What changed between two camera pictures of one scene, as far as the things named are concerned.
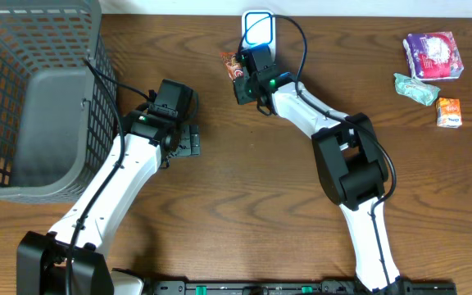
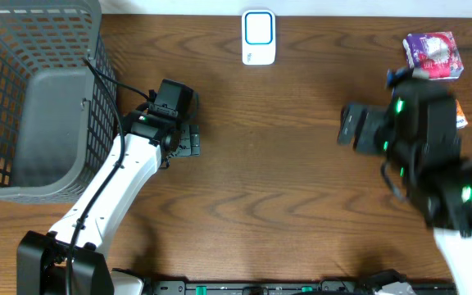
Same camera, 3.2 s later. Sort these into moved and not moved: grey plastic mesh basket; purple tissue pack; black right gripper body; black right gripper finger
Moved: black right gripper body
Not moved: grey plastic mesh basket; black right gripper finger; purple tissue pack
